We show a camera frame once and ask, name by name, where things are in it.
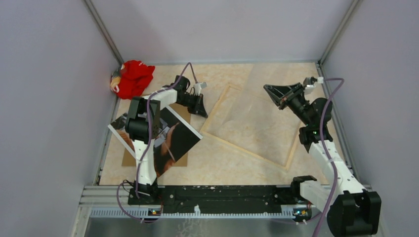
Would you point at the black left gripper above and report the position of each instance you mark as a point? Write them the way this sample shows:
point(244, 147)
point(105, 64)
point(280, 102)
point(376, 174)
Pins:
point(198, 106)

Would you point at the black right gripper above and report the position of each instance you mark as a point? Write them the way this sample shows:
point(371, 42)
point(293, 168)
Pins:
point(281, 94)

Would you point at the printed photo with white border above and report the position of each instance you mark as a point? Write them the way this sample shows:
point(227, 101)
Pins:
point(180, 112)

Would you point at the clear acrylic glass sheet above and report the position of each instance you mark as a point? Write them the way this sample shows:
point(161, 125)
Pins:
point(276, 74)

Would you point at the white wooden picture frame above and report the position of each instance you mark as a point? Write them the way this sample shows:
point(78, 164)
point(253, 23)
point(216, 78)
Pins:
point(253, 125)

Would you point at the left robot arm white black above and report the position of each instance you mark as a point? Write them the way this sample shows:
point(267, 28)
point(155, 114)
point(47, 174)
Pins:
point(143, 124)

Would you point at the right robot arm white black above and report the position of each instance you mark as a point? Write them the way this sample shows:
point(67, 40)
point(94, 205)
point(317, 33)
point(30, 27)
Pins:
point(349, 209)

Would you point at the red crumpled cloth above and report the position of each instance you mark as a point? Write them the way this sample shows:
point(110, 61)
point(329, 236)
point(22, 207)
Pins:
point(131, 78)

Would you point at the brown cardboard backing board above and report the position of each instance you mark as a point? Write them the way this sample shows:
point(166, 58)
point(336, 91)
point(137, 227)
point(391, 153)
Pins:
point(170, 150)

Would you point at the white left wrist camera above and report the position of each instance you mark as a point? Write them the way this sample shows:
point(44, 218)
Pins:
point(198, 87)

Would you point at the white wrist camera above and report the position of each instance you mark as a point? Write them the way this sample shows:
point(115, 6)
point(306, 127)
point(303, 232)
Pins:
point(310, 83)
point(198, 87)

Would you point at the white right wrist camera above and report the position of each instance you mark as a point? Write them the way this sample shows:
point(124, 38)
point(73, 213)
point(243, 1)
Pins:
point(310, 83)

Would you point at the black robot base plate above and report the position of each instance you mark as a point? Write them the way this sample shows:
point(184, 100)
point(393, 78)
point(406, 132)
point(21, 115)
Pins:
point(231, 199)

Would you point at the aluminium front rail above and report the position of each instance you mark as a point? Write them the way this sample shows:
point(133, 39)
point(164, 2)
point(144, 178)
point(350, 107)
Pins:
point(111, 201)

